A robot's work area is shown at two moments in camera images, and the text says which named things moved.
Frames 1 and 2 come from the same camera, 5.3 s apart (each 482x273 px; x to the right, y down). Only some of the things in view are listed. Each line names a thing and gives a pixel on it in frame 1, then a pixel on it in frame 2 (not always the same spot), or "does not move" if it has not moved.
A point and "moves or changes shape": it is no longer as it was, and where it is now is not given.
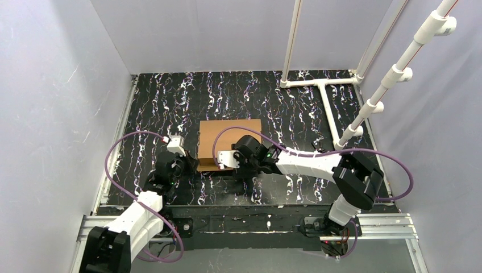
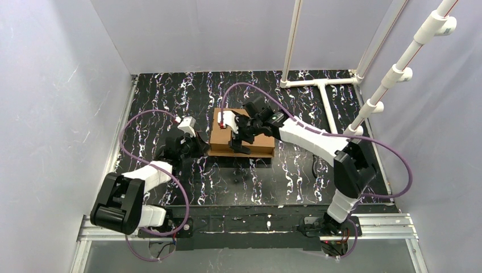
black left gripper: x=187 y=162 → x=196 y=142
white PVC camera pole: x=439 y=23 does not move
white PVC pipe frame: x=299 y=82 does not move
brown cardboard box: x=208 y=131 moves or changes shape
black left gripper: x=398 y=225 does not move
